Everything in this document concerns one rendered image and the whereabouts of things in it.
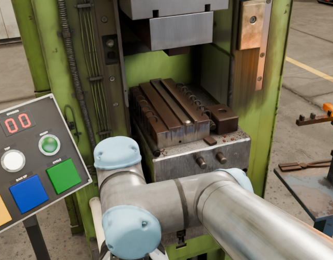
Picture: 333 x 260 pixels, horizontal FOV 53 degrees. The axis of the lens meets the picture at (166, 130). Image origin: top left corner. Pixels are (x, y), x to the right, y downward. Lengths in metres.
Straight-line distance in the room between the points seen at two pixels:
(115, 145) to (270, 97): 1.04
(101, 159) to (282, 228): 0.30
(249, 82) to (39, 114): 0.82
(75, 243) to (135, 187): 1.68
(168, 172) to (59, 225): 1.24
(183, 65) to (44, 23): 0.74
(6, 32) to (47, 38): 5.22
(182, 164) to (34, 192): 0.50
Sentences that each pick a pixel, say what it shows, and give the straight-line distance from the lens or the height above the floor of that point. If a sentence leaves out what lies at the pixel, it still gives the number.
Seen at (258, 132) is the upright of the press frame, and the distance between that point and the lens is 1.55.
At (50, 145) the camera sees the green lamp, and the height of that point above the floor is 1.09.
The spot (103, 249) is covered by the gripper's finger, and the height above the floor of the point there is 1.03.
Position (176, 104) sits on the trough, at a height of 0.99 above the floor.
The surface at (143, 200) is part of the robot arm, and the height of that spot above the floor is 1.27.
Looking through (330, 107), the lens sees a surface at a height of 0.96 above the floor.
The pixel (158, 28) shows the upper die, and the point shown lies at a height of 1.34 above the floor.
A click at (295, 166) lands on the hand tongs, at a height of 0.70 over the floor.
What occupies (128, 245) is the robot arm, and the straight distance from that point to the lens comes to 0.46.
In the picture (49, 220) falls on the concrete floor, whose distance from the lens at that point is 2.35.
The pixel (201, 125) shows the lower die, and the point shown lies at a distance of 1.19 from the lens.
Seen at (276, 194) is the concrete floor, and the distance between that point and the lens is 2.42.
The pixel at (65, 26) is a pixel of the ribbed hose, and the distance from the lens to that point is 1.08.
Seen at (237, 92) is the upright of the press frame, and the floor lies 1.00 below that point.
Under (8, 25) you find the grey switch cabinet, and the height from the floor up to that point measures 0.31.
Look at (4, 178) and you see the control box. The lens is 0.94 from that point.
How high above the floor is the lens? 1.58
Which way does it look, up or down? 31 degrees down
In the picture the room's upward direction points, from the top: 3 degrees counter-clockwise
